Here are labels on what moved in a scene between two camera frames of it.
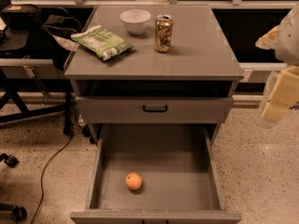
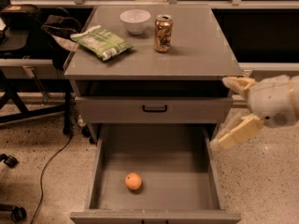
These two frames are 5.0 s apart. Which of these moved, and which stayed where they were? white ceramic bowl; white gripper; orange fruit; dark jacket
Moved: white gripper
Stayed: white ceramic bowl; dark jacket; orange fruit
